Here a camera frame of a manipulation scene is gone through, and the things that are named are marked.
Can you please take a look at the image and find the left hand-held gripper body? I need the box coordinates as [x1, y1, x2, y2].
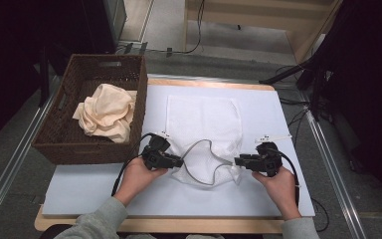
[140, 131, 176, 171]

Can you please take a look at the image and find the metal floor rail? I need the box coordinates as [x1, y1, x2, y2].
[0, 76, 61, 230]
[299, 96, 367, 239]

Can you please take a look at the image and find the light wooden shelf unit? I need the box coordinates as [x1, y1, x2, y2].
[182, 0, 344, 64]

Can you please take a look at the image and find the cream cloth garment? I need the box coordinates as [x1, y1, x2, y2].
[72, 83, 137, 144]

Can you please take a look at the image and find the white table mat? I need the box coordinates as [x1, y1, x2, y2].
[42, 84, 316, 218]

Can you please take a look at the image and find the light wooden table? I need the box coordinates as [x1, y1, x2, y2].
[34, 78, 316, 235]

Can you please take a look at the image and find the grey cabinet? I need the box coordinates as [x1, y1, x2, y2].
[103, 0, 127, 43]

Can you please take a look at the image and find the white mesh laundry bag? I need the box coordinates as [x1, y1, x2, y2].
[165, 94, 245, 187]

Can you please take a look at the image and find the black stand leg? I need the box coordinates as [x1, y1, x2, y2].
[39, 46, 52, 108]

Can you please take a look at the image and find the brown wicker basket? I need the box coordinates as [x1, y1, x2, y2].
[31, 53, 148, 166]

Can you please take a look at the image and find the hand-held gripper black cable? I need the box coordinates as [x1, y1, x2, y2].
[111, 132, 157, 197]
[278, 148, 330, 233]

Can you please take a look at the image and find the dark curtain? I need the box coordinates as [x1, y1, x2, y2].
[0, 0, 113, 152]
[311, 0, 382, 215]

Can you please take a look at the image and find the right hand-held gripper black cable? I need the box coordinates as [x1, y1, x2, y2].
[278, 148, 330, 233]

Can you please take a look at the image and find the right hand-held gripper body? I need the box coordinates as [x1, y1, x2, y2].
[254, 133, 292, 177]

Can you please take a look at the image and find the left hand-held gripper black cable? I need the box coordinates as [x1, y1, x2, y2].
[111, 132, 157, 197]

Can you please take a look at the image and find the person's left hand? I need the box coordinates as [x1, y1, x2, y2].
[113, 155, 169, 207]

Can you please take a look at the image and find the black stand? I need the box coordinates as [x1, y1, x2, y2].
[258, 56, 332, 122]

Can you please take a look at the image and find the person's right hand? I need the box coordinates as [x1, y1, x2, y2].
[252, 165, 302, 221]

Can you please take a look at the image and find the person's grey clothing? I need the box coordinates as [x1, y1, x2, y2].
[125, 233, 227, 239]

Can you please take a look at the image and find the thin black floor cable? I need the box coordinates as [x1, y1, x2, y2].
[145, 0, 207, 56]

